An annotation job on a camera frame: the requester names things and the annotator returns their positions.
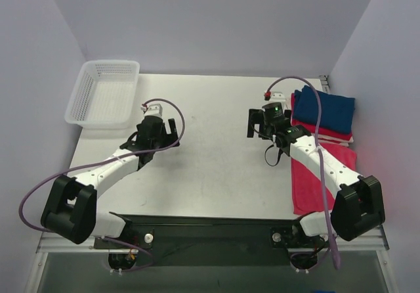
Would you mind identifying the blue t-shirt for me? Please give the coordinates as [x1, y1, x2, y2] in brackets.
[293, 86, 355, 135]

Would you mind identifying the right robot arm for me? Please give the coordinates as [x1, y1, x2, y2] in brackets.
[247, 103, 385, 241]

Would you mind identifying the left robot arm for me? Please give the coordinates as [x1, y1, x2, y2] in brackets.
[41, 116, 179, 248]

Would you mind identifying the folded red t-shirt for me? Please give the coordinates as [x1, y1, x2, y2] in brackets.
[291, 120, 354, 143]

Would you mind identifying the white plastic basket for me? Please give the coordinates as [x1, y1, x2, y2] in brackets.
[64, 60, 140, 129]

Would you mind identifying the pink towel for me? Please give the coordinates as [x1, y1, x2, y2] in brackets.
[291, 143, 357, 215]

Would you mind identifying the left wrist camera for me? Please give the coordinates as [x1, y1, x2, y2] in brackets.
[119, 104, 164, 152]

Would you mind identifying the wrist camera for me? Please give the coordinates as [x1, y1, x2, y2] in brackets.
[119, 104, 164, 152]
[262, 91, 310, 143]

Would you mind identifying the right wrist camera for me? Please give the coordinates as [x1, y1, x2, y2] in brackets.
[262, 91, 310, 143]

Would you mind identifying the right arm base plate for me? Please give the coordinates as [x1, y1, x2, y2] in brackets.
[270, 225, 328, 250]

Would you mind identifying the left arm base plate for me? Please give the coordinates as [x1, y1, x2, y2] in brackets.
[93, 226, 155, 250]

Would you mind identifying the aluminium rail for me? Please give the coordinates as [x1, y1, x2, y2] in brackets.
[37, 226, 389, 253]

